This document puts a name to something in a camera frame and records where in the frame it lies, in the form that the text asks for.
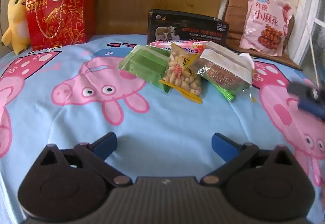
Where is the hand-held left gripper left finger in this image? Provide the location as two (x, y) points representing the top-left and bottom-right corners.
(38, 132), (134, 187)

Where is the yellow plush chick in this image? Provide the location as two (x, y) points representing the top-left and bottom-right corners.
(1, 0), (32, 55)

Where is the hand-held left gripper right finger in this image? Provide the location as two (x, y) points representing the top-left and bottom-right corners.
(199, 133), (295, 187)

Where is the green snack packet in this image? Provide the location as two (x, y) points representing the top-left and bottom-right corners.
(119, 45), (173, 94)
(203, 77), (235, 101)

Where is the yellow peanut snack packet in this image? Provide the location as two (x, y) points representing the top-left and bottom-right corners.
(159, 42), (207, 104)

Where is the black cardboard box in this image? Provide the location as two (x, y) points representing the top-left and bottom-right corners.
(147, 9), (230, 48)

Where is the red gift box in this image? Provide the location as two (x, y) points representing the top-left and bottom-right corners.
(25, 0), (96, 50)

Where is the pink snack packet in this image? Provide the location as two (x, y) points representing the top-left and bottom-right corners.
(150, 40), (211, 52)

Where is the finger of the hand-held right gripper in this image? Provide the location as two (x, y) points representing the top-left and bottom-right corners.
(288, 82), (320, 100)
(298, 101), (325, 121)

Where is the white window frame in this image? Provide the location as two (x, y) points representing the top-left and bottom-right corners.
(295, 9), (325, 82)

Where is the blue printed blanket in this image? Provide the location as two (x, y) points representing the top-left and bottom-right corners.
(0, 33), (325, 224)

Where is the large pink snack bag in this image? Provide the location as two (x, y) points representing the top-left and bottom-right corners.
(239, 0), (294, 56)

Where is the clear packet of brown snack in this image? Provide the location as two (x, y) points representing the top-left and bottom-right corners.
(197, 41), (256, 95)

